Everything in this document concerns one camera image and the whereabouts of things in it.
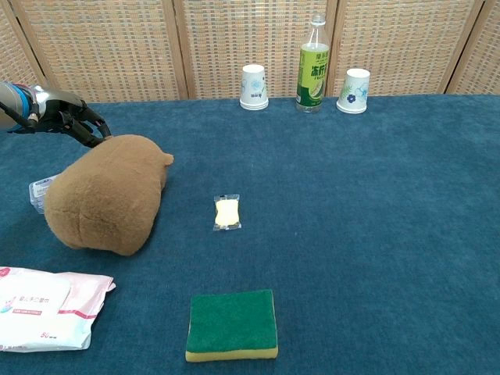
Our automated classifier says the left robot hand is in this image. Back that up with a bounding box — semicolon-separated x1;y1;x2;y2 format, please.
32;84;113;148

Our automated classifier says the brown plush bear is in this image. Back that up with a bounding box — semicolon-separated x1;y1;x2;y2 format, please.
44;134;175;257

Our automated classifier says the clear plastic floss box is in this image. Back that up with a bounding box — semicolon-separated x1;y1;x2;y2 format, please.
28;174;60;214

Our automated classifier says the small wrapped white candy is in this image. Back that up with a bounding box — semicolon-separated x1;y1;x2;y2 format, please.
212;193;242;230

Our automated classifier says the white paper cup light print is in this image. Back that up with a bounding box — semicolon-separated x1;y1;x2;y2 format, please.
239;64;270;111

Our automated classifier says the woven folding screen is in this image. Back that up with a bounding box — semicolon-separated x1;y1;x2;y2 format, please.
0;0;500;103

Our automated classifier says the pink wet wipes pack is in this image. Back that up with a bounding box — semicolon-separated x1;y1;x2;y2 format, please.
0;266;117;353

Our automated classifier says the blue table cloth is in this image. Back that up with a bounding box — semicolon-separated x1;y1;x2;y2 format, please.
0;92;500;375

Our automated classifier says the green label plastic bottle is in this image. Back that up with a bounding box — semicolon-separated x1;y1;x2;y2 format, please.
295;14;331;114

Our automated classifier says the green and yellow sponge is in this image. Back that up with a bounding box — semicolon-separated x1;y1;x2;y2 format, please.
184;289;280;363

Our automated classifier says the white paper cup blue flower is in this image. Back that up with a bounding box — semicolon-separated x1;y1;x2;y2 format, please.
336;68;371;115

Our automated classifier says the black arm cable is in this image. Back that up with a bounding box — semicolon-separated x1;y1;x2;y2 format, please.
0;100;40;134

